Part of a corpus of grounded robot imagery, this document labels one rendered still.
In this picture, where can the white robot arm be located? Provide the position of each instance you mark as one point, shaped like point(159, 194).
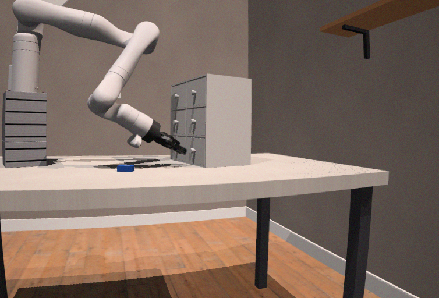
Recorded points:
point(24, 70)

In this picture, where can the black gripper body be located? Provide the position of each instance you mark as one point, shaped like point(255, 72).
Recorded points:
point(154, 133)

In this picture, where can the grey chest of drawers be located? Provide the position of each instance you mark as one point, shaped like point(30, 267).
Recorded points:
point(228, 120)

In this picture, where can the blue nine-volt battery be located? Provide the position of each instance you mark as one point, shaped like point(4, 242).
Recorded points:
point(125, 168)

